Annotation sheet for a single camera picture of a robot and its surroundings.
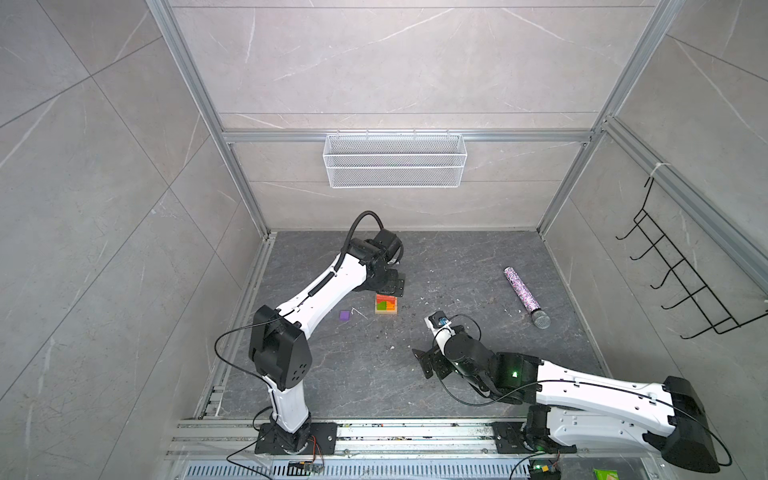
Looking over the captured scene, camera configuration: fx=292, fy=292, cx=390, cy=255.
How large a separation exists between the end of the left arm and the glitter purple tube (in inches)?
18.7

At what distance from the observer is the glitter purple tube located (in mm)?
925

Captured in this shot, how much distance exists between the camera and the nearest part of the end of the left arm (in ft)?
1.95
